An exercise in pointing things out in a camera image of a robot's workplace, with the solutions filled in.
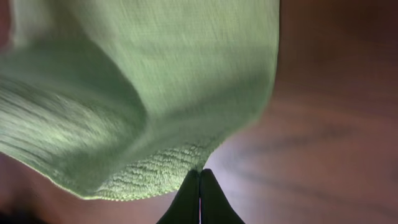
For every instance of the light green cloth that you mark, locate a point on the light green cloth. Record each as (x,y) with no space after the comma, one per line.
(119,99)

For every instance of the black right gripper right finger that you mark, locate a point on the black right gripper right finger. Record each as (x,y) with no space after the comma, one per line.
(214,206)

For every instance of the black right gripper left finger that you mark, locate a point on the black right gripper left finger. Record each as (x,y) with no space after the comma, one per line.
(185,207)

